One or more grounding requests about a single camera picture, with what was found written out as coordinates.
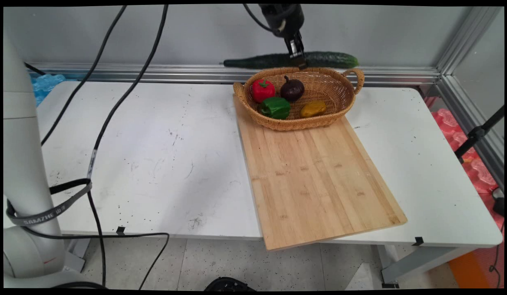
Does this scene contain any horizontal aluminium frame rail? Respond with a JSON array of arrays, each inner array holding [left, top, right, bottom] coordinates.
[[26, 62, 441, 87]]

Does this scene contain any orange floor panel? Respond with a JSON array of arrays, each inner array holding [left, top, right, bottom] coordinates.
[[448, 249, 505, 289]]

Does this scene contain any red foam mat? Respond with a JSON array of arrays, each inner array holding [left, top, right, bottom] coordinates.
[[425, 96, 505, 231]]

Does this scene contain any thick black cable white label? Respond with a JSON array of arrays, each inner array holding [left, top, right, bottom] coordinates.
[[86, 5, 169, 288]]

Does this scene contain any black stand pole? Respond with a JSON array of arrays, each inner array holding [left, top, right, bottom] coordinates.
[[454, 105, 505, 164]]

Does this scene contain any yellow-brown potato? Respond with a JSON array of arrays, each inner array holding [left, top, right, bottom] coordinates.
[[300, 101, 327, 118]]

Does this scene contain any bamboo cutting board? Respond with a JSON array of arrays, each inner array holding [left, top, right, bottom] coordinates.
[[234, 95, 408, 252]]

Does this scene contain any long dark green cucumber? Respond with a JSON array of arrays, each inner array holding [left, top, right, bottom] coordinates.
[[220, 51, 359, 70]]

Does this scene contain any blue foam mat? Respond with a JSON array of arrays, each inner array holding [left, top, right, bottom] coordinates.
[[30, 73, 67, 108]]

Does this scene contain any round black floor object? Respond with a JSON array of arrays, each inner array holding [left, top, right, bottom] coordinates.
[[204, 277, 257, 292]]

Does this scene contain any red bell pepper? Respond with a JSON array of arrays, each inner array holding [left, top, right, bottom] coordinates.
[[252, 79, 276, 104]]

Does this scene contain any aluminium corner frame post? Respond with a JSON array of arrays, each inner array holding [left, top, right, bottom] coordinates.
[[434, 6, 505, 191]]

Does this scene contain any thin black cable on mat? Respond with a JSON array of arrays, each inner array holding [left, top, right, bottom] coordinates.
[[489, 221, 505, 287]]

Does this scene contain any green bell pepper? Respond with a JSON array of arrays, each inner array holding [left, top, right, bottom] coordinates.
[[260, 97, 291, 120]]

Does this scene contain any woven wicker basket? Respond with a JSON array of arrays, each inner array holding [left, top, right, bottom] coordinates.
[[233, 66, 366, 132]]

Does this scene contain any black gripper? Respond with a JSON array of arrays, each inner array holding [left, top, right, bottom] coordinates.
[[259, 4, 308, 70]]

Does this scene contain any grey table leg with foot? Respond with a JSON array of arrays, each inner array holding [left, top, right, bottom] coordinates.
[[376, 244, 480, 288]]

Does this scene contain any small black device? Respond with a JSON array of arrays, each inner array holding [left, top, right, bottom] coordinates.
[[492, 188, 505, 218]]

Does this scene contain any black cable along floor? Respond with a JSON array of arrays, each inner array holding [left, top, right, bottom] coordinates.
[[6, 200, 171, 290]]

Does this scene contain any black cable to gripper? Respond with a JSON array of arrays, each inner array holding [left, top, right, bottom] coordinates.
[[242, 4, 280, 34]]

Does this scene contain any dark purple onion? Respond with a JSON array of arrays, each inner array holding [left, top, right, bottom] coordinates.
[[280, 75, 305, 102]]

